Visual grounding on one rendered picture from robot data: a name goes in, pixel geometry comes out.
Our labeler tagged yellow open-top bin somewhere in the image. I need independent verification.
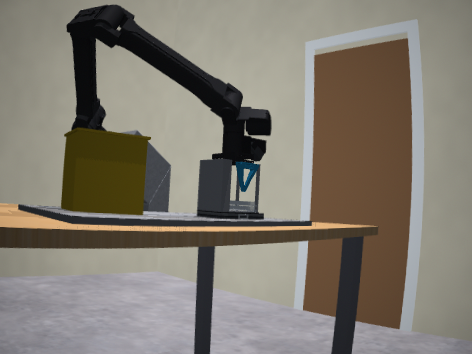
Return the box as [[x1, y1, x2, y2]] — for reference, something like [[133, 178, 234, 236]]
[[61, 127, 151, 215]]

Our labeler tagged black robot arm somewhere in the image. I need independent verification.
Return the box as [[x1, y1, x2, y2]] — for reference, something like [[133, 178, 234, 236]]
[[67, 5, 271, 162]]

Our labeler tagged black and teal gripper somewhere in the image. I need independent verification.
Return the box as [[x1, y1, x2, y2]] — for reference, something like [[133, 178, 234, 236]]
[[212, 133, 259, 192]]

